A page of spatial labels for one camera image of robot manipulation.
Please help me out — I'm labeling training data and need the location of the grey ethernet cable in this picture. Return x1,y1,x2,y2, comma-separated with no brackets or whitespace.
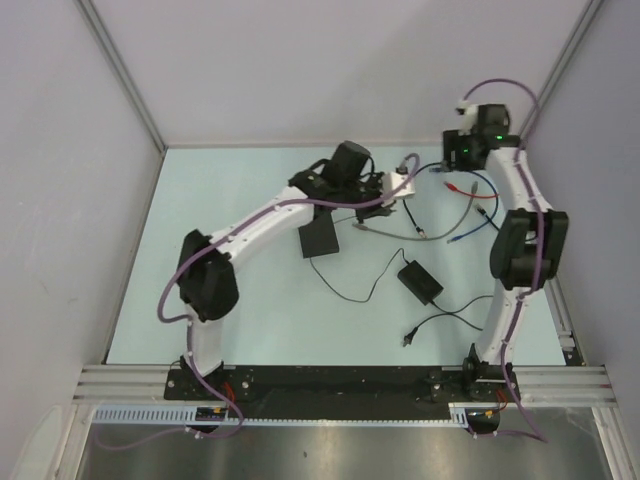
352,179,482,244

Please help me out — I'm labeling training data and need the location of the red ethernet cable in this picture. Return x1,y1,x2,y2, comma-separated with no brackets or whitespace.
443,180,499,201

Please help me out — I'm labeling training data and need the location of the black network switch box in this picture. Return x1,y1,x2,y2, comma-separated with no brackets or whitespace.
298,214,340,259

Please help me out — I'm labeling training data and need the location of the blue ethernet cable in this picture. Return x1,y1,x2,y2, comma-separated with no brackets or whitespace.
429,162,502,245

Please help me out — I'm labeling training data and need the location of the thin black switch cable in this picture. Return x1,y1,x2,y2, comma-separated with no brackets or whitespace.
308,247,410,304

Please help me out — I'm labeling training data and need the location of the black ethernet cable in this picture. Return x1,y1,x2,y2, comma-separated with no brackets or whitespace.
403,160,504,239

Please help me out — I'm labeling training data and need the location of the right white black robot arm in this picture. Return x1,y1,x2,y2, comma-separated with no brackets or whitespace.
442,100,569,401

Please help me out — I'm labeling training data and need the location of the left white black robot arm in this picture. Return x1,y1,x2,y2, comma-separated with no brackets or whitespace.
170,141,416,400

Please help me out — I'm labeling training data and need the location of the black power adapter brick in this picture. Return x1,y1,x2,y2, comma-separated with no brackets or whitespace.
397,261,444,305

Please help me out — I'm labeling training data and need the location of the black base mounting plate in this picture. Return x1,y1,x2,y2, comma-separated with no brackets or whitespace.
164,365,519,419

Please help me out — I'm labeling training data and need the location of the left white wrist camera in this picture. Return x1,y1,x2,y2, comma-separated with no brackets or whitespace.
382,171,416,201

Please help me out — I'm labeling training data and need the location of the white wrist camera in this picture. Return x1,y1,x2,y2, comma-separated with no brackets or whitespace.
382,171,416,201
455,99,478,135

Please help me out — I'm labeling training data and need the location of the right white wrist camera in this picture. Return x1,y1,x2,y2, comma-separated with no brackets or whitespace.
455,99,478,135

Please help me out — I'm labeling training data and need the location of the black power adapter cord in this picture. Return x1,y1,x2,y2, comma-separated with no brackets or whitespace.
400,292,496,349

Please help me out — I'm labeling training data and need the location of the right aluminium side rail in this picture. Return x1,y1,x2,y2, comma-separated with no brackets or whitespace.
504,144,584,366

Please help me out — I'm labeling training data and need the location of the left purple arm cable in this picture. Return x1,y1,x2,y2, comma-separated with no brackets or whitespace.
93,152,421,450

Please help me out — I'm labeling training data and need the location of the aluminium front frame rail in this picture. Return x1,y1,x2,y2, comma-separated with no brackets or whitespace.
72,365,617,408

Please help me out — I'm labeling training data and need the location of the grey slotted cable duct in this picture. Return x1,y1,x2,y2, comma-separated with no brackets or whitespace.
93,404,468,428

